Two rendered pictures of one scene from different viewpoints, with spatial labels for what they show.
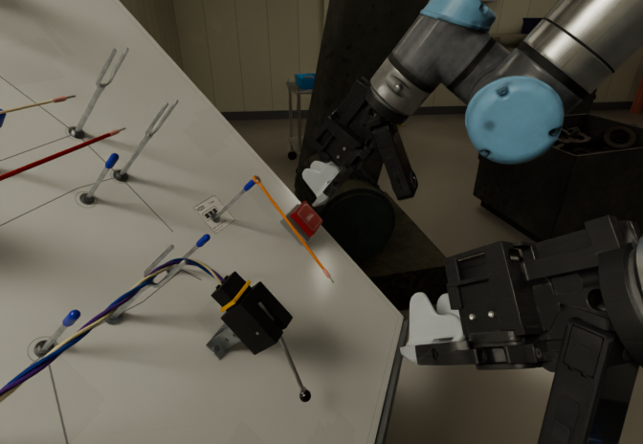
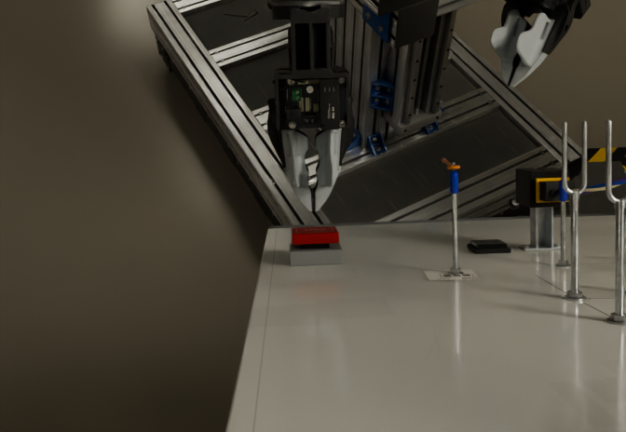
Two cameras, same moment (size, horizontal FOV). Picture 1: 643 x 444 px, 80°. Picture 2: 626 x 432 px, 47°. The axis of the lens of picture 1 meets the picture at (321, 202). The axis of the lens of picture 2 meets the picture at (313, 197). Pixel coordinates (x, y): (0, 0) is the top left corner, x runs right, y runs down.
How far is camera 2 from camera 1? 0.93 m
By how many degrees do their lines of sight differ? 83
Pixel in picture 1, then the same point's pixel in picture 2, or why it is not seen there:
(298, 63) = not seen: outside the picture
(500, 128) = not seen: outside the picture
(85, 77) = (550, 360)
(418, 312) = (525, 44)
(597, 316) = not seen: outside the picture
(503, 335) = not seen: outside the picture
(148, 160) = (510, 302)
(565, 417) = not seen: outside the picture
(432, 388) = (51, 413)
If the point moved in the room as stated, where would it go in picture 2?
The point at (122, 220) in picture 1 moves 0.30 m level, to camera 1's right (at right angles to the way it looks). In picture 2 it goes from (599, 283) to (433, 73)
